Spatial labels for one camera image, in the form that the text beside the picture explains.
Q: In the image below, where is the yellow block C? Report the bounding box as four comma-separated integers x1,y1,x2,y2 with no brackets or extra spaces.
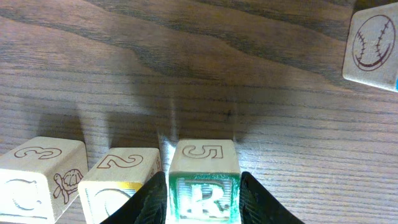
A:
1,136,88,223

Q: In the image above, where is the yellow block O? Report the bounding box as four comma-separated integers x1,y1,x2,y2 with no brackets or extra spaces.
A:
78,147,162,223

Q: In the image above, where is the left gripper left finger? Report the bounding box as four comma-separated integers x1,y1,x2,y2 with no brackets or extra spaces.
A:
101,171,167,224

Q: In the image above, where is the green block R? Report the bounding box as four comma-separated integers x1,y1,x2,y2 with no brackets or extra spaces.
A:
169,139,241,223

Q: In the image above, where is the blue block 2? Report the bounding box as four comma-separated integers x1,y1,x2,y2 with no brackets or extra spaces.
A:
342,2,397,92

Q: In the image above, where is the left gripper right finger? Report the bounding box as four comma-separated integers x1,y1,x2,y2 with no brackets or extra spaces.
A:
239,172,304,224

